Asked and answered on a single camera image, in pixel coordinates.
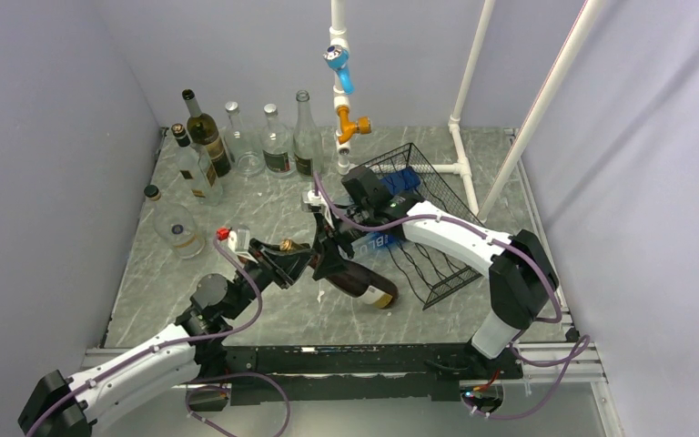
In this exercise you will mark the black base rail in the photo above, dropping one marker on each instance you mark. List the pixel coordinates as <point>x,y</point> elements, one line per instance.
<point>437,371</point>

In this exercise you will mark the brown gold-capped wine bottle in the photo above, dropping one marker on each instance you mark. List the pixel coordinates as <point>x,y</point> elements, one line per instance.
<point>366,285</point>

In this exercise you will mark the orange pipe valve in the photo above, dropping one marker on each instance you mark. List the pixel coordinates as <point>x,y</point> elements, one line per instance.
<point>349,128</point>

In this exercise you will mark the black wire wine rack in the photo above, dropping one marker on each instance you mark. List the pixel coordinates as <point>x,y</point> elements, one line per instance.
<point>432,263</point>

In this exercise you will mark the round clear flask bottle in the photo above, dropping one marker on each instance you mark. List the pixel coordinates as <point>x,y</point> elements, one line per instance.
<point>175,225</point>

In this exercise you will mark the dark green wine bottle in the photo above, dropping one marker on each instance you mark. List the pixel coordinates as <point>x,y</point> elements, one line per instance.
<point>203,129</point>

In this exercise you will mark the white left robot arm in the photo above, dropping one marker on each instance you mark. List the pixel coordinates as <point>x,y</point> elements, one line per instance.
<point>190,348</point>

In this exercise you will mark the tall clear open-neck bottle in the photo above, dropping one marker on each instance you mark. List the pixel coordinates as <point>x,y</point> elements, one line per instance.
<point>308,144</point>

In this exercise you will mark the clear bottle dark label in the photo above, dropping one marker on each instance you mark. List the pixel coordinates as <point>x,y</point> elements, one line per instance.
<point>243,148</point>

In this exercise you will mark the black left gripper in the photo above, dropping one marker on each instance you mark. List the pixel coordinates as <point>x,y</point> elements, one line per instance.
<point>288,264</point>

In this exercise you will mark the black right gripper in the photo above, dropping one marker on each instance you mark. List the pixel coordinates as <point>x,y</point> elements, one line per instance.
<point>327,248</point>

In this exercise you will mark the white diagonal pole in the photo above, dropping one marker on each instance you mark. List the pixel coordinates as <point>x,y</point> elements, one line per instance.
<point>573,42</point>

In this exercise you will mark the clear blue bottle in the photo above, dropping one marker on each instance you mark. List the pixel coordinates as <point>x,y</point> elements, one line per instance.
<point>372,243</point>
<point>406,179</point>

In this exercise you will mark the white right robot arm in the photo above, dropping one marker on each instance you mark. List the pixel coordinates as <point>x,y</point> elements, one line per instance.
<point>521,278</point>

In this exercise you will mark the clear black-capped bottle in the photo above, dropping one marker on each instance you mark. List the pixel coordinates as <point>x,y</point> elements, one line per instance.
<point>196,168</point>

